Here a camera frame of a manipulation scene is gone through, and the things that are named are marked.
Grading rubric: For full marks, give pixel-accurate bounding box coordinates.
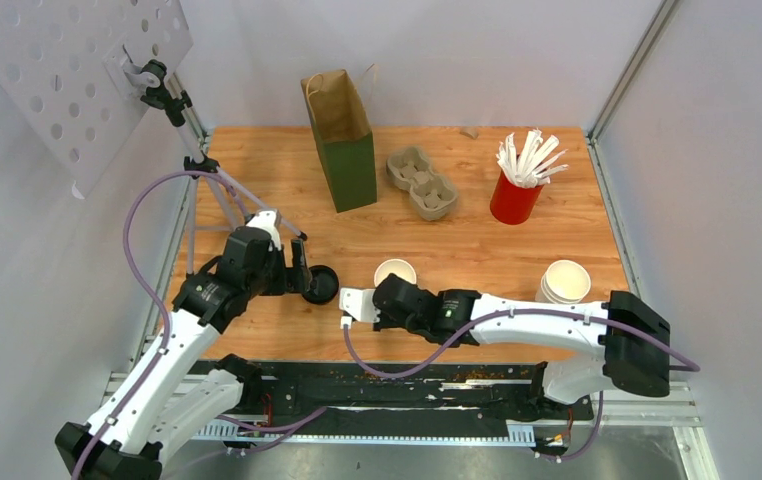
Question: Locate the black coffee cup lid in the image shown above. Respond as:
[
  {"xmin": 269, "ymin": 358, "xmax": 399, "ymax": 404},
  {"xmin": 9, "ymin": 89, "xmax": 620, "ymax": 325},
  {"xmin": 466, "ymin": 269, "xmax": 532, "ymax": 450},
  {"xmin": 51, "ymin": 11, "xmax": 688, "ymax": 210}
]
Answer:
[{"xmin": 302, "ymin": 265, "xmax": 340, "ymax": 305}]

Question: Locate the white paper coffee cup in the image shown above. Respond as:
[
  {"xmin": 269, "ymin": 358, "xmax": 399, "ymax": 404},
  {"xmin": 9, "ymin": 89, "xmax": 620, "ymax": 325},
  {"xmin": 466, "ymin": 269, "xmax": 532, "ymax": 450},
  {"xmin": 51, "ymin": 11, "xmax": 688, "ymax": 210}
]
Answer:
[{"xmin": 373, "ymin": 258, "xmax": 417, "ymax": 287}]

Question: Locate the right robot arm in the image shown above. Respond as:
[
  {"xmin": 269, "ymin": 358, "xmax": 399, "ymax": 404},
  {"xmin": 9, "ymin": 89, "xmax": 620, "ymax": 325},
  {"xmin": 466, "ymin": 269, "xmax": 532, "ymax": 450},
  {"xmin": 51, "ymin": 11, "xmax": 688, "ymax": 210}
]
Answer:
[{"xmin": 358, "ymin": 274, "xmax": 670, "ymax": 418}]

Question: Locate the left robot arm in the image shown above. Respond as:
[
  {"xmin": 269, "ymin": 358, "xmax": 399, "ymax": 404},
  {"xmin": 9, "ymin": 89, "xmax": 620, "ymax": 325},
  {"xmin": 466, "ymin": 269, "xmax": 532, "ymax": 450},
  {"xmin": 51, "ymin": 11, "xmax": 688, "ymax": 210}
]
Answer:
[{"xmin": 55, "ymin": 226, "xmax": 313, "ymax": 479}]

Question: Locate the white tripod stand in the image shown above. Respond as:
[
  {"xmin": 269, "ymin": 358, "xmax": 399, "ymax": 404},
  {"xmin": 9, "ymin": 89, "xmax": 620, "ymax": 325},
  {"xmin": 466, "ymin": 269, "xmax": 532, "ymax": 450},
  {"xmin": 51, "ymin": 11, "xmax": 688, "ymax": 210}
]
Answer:
[{"xmin": 125, "ymin": 59, "xmax": 271, "ymax": 274}]

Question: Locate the cardboard cup carrier stack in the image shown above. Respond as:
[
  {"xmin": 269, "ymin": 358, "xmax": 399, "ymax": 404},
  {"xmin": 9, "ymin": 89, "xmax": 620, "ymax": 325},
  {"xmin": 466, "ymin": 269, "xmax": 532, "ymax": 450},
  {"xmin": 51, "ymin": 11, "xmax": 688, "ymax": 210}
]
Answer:
[{"xmin": 386, "ymin": 146, "xmax": 459, "ymax": 221}]

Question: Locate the white paper cup stack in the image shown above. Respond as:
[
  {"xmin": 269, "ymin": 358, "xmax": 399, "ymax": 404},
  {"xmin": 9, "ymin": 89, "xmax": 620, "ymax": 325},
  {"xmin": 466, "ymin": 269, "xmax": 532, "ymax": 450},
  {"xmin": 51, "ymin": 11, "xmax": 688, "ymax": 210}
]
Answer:
[{"xmin": 535, "ymin": 259, "xmax": 592, "ymax": 304}]

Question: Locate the green paper bag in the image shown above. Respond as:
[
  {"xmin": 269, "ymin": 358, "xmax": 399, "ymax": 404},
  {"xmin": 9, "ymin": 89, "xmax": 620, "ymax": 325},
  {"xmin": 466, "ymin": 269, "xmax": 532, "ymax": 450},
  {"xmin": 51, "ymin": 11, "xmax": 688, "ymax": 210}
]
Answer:
[{"xmin": 300, "ymin": 69, "xmax": 378, "ymax": 213}]

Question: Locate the red cylindrical straw holder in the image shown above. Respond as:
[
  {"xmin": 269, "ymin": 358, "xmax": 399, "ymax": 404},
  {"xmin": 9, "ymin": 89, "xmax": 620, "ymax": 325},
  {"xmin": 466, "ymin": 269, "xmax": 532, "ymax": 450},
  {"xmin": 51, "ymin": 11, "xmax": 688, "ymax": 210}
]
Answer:
[{"xmin": 489, "ymin": 173, "xmax": 544, "ymax": 225}]

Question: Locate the wrapped white straws bundle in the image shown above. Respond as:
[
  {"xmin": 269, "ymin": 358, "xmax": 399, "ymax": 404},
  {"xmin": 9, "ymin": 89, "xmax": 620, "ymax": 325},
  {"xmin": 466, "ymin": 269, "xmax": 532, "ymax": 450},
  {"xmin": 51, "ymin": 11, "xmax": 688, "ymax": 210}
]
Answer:
[{"xmin": 496, "ymin": 129, "xmax": 569, "ymax": 188}]

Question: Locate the white perforated board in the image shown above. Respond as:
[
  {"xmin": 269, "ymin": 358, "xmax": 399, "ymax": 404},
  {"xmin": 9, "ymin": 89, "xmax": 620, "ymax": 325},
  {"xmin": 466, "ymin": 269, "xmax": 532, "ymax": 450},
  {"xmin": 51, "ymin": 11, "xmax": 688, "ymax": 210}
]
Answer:
[{"xmin": 0, "ymin": 0, "xmax": 193, "ymax": 198}]

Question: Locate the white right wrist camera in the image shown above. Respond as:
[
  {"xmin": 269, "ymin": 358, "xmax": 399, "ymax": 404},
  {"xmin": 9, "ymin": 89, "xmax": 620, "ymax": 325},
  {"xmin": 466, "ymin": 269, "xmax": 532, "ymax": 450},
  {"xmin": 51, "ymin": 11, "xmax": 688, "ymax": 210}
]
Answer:
[{"xmin": 338, "ymin": 288, "xmax": 380, "ymax": 329}]

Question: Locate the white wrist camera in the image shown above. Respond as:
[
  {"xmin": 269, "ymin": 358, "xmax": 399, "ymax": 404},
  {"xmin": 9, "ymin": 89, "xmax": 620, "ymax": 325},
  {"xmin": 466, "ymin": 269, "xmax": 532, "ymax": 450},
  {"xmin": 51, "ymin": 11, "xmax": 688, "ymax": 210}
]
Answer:
[
  {"xmin": 246, "ymin": 209, "xmax": 283, "ymax": 251},
  {"xmin": 338, "ymin": 288, "xmax": 380, "ymax": 329}
]

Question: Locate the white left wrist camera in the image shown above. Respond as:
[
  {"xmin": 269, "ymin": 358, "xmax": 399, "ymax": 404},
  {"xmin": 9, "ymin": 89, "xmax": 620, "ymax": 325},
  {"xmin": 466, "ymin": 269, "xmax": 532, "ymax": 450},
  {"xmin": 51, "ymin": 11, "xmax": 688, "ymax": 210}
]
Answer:
[{"xmin": 246, "ymin": 209, "xmax": 283, "ymax": 251}]

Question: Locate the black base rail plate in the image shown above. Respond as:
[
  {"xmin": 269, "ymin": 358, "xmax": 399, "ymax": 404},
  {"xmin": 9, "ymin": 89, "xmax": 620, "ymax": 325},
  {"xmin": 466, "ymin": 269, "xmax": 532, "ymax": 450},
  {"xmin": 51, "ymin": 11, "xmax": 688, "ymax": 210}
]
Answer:
[{"xmin": 230, "ymin": 361, "xmax": 595, "ymax": 437}]

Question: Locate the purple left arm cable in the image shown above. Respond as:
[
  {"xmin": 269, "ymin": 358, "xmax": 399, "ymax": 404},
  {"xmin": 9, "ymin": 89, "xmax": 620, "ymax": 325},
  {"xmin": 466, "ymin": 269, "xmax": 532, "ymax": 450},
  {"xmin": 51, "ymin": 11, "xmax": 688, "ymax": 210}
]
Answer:
[{"xmin": 69, "ymin": 170, "xmax": 253, "ymax": 480}]

